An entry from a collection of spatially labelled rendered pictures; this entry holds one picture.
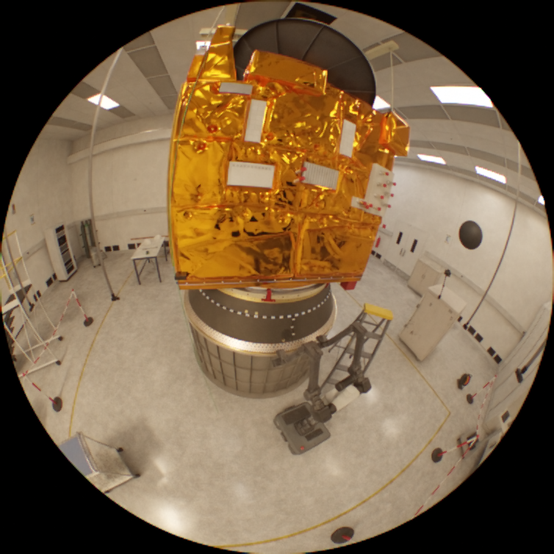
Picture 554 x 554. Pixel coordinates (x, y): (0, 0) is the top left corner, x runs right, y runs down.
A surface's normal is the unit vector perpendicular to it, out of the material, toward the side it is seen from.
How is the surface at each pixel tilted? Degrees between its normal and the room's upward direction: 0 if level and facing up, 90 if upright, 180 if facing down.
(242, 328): 62
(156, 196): 90
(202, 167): 91
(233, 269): 89
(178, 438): 0
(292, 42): 127
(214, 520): 0
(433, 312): 90
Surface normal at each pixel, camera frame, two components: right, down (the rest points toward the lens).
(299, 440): 0.14, -0.86
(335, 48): -0.22, 0.91
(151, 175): 0.31, 0.51
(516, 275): -0.94, 0.04
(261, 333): 0.12, 0.05
